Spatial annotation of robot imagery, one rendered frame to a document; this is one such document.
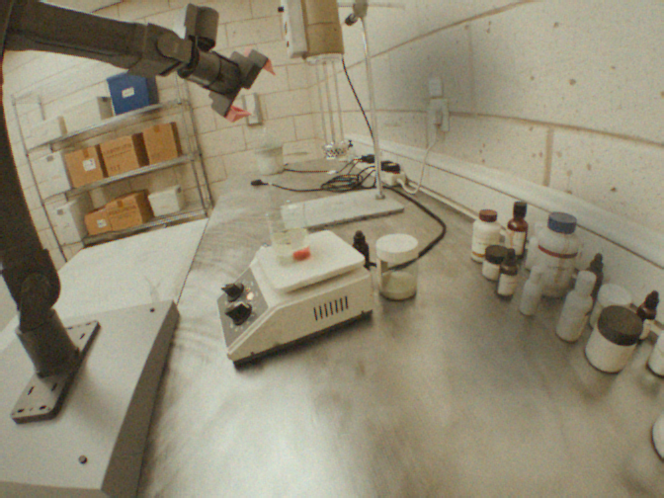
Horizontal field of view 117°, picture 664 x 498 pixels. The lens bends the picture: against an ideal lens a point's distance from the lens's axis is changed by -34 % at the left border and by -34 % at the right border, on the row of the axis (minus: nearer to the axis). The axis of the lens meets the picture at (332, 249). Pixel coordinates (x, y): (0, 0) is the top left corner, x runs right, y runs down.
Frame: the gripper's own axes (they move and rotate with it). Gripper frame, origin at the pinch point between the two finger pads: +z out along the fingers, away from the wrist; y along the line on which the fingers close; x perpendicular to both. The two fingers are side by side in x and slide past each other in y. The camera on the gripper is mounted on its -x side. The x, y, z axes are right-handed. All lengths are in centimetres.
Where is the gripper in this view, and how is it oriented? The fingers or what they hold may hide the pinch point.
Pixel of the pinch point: (259, 92)
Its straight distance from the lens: 68.4
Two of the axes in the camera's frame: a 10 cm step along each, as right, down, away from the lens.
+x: 7.3, 6.5, -2.1
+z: 4.0, -1.4, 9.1
